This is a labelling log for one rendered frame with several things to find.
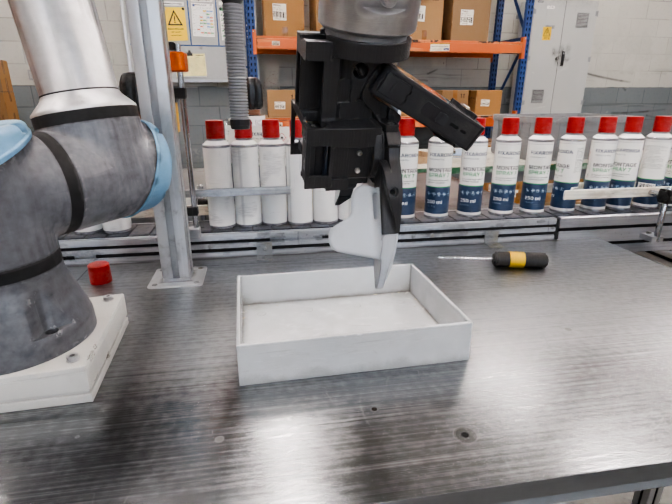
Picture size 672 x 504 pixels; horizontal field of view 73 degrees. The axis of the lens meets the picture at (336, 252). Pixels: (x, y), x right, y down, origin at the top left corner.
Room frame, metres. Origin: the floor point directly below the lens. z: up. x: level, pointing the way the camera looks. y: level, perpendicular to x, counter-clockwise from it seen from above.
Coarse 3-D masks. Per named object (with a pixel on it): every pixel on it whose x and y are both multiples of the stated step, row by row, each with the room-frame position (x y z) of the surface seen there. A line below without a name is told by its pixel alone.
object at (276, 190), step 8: (200, 192) 0.84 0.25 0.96; (208, 192) 0.84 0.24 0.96; (216, 192) 0.85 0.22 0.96; (224, 192) 0.85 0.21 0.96; (232, 192) 0.85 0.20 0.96; (240, 192) 0.85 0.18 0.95; (248, 192) 0.85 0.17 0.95; (256, 192) 0.86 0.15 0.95; (264, 192) 0.86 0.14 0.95; (272, 192) 0.86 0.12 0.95; (280, 192) 0.87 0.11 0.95; (288, 192) 0.87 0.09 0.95
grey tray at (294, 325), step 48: (240, 288) 0.58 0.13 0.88; (288, 288) 0.63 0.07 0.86; (336, 288) 0.64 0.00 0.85; (384, 288) 0.66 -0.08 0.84; (432, 288) 0.58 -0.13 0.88; (240, 336) 0.45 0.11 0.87; (288, 336) 0.52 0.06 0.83; (336, 336) 0.44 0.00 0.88; (384, 336) 0.45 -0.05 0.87; (432, 336) 0.47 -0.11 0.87; (240, 384) 0.42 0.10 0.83
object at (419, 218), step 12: (420, 216) 0.96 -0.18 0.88; (456, 216) 0.96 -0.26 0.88; (480, 216) 0.96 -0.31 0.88; (492, 216) 0.96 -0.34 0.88; (504, 216) 0.96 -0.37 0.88; (516, 216) 0.96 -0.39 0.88; (528, 216) 0.96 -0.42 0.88; (540, 216) 0.96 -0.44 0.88; (552, 216) 0.96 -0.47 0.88; (144, 228) 0.87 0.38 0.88; (204, 228) 0.87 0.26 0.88; (228, 228) 0.87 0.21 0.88; (240, 228) 0.87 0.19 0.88; (252, 228) 0.89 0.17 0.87; (264, 228) 0.87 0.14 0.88; (276, 228) 0.87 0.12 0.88; (288, 228) 0.87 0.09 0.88; (300, 228) 0.87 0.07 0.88
